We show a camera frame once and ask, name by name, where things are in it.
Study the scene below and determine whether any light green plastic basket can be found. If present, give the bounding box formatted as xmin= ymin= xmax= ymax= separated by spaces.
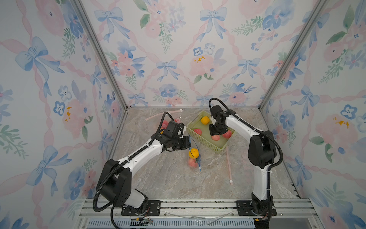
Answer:
xmin=186 ymin=110 xmax=235 ymax=154

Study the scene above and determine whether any pink peach bottom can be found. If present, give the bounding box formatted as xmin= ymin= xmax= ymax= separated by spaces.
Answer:
xmin=211 ymin=135 xmax=220 ymax=141

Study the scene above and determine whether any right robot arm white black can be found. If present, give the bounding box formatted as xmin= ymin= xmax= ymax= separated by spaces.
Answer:
xmin=209 ymin=105 xmax=277 ymax=217

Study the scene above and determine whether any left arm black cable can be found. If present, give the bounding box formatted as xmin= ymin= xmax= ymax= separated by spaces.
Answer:
xmin=92 ymin=111 xmax=175 ymax=229

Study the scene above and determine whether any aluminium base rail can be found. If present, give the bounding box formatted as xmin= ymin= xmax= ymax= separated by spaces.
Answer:
xmin=74 ymin=198 xmax=325 ymax=229

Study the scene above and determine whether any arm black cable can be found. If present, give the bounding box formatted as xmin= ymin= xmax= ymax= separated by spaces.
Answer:
xmin=208 ymin=97 xmax=284 ymax=221
xmin=92 ymin=111 xmax=175 ymax=229

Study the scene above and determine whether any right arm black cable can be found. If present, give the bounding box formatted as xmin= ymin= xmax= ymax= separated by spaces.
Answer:
xmin=208 ymin=97 xmax=284 ymax=221

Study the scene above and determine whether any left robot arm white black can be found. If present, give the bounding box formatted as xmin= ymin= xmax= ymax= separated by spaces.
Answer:
xmin=92 ymin=120 xmax=191 ymax=215

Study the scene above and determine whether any blue zipper clear bag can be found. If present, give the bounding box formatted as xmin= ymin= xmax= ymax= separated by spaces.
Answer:
xmin=188 ymin=135 xmax=202 ymax=172

